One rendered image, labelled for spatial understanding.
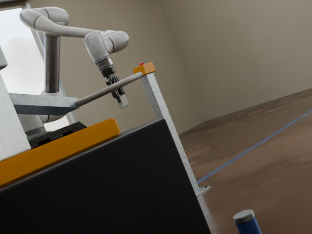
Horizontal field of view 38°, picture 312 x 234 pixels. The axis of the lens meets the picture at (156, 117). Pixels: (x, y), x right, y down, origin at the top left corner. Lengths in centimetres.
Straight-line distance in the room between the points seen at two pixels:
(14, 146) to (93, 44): 155
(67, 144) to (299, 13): 747
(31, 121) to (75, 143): 212
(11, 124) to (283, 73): 768
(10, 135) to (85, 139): 20
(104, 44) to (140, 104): 627
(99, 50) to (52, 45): 59
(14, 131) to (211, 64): 844
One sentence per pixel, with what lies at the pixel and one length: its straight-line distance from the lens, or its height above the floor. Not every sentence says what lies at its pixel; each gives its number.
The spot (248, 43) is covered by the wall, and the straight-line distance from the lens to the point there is 878.
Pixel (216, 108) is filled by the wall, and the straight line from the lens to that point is 959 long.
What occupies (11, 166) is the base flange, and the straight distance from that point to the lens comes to 81.
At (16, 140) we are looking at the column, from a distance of 104.
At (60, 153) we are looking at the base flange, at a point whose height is 75.
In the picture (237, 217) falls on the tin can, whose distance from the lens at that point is 217.
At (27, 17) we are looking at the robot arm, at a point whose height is 153.
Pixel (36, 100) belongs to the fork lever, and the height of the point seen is 97.
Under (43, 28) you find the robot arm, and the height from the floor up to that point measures 142.
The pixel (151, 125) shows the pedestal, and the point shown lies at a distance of 93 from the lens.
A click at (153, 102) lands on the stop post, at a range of 353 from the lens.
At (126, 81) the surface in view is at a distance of 213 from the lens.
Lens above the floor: 78
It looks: 2 degrees down
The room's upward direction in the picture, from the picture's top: 22 degrees counter-clockwise
